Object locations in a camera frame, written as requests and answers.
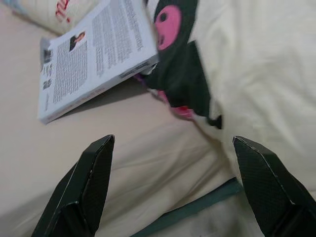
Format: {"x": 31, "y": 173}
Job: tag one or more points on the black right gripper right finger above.
{"x": 271, "y": 192}

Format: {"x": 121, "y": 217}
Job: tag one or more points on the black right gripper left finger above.
{"x": 81, "y": 192}

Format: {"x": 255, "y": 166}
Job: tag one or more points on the white paperback book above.
{"x": 98, "y": 49}

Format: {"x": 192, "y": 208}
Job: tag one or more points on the dark teal bed base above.
{"x": 197, "y": 200}

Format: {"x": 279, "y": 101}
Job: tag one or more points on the mattress with cream sheet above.
{"x": 148, "y": 138}

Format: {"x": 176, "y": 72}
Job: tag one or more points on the cream blanket with cartoon print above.
{"x": 259, "y": 61}

